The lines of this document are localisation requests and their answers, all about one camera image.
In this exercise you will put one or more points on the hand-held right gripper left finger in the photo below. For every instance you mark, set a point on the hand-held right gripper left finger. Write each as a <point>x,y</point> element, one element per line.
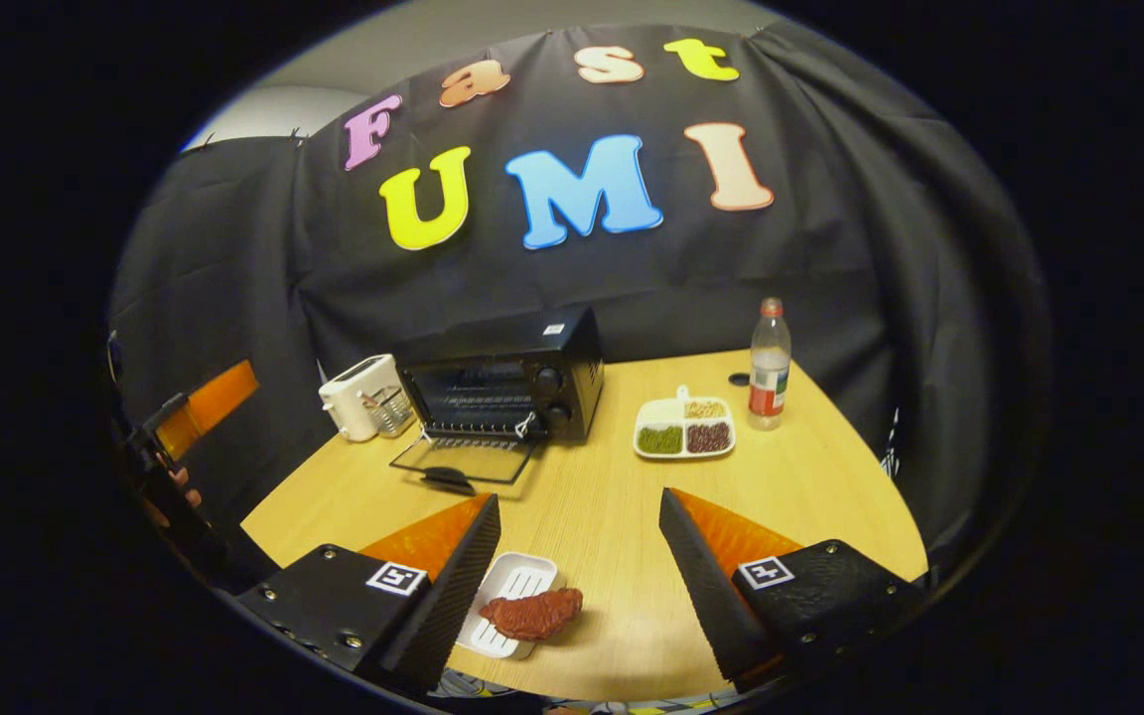
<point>448,596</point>

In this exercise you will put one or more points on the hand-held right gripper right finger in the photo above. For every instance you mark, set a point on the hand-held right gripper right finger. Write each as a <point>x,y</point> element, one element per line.
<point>703,586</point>

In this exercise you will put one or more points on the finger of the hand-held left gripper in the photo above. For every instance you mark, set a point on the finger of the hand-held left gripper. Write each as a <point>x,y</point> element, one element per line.
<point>210,402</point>

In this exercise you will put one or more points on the red meat piece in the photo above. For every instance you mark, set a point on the red meat piece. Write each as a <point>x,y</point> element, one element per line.
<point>532,614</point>

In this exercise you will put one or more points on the black electric oven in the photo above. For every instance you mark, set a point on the black electric oven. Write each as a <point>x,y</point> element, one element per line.
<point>532,377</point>

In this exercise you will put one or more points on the white ribbed tray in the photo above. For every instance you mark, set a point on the white ribbed tray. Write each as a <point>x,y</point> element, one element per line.
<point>522,576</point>

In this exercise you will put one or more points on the white toaster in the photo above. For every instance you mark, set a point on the white toaster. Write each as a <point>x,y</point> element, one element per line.
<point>349,402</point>

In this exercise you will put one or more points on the white divided bean plate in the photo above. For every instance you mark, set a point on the white divided bean plate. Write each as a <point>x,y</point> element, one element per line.
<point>683,429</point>

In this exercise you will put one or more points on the clear red label bottle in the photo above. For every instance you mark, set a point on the clear red label bottle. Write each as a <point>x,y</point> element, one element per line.
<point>770,377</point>

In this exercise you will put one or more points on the black backdrop cloth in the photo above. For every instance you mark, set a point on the black backdrop cloth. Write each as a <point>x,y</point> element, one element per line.
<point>830,258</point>

